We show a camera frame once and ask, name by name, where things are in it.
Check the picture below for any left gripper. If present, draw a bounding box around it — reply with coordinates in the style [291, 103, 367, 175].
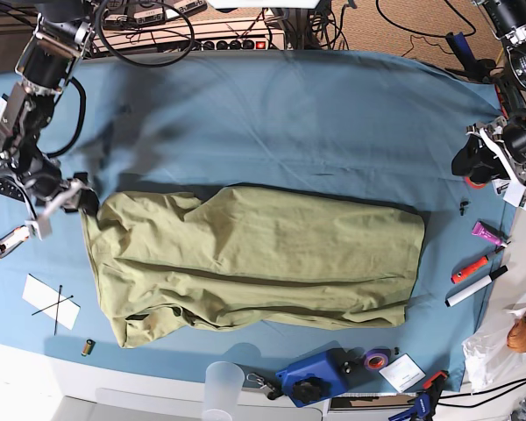
[451, 116, 526, 186]

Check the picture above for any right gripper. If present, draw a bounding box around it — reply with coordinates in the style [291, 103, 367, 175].
[19, 155, 99, 219]

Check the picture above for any olive green t-shirt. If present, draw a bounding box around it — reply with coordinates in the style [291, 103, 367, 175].
[82, 185, 425, 348]

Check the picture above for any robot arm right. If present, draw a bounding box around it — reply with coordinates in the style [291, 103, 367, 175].
[0, 1, 100, 216]

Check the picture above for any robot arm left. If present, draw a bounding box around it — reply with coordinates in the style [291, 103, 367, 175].
[445, 1, 526, 187]

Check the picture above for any orange tape roll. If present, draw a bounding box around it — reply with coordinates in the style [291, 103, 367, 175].
[464, 176, 487, 189]

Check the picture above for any clear packaged box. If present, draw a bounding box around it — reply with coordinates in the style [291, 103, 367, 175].
[492, 179, 523, 200]

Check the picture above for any small black clip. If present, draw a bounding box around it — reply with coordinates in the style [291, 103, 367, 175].
[459, 199, 470, 217]

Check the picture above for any purple tube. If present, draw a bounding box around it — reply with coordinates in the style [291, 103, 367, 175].
[471, 221, 508, 246]

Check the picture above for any orange black clamp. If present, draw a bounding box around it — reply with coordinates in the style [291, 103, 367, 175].
[494, 78, 514, 119]

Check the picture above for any black remote control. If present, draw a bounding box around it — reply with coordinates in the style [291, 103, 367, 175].
[0, 178, 25, 202]

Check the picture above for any orange pen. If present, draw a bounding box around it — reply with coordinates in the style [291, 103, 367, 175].
[451, 246, 507, 284]

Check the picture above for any white paper sheet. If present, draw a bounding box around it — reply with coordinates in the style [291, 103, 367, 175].
[22, 275, 80, 330]

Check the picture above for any white black marker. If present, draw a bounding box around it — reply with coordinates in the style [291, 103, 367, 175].
[444, 266, 508, 308]

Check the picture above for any small green yellow battery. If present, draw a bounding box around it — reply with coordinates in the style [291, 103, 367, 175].
[81, 339, 96, 357]

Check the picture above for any white plastic bag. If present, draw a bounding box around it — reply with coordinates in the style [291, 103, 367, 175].
[462, 292, 526, 392]

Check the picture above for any purple tape roll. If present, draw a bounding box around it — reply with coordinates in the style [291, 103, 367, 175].
[363, 347, 392, 371]

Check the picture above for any white card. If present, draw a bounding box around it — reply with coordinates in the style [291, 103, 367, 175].
[380, 354, 425, 393]

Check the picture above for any translucent plastic cup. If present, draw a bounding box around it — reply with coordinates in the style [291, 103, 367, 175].
[202, 361, 245, 421]

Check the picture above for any white power strip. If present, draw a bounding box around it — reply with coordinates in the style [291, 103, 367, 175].
[104, 18, 288, 53]

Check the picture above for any blue orange bar clamp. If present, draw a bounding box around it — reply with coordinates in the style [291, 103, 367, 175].
[387, 370, 448, 421]

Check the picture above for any metal carabiner keyring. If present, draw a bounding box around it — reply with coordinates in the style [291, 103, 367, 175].
[246, 373, 283, 401]

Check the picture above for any black knob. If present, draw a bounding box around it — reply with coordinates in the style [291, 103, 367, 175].
[291, 377, 323, 404]

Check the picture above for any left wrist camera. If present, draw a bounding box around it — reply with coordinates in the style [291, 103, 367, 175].
[503, 180, 526, 211]

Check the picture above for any black cable tie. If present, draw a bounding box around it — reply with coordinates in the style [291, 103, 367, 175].
[31, 296, 74, 316]
[53, 285, 63, 336]

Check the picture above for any blue handled clamp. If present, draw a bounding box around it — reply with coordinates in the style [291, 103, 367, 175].
[444, 32, 496, 82]

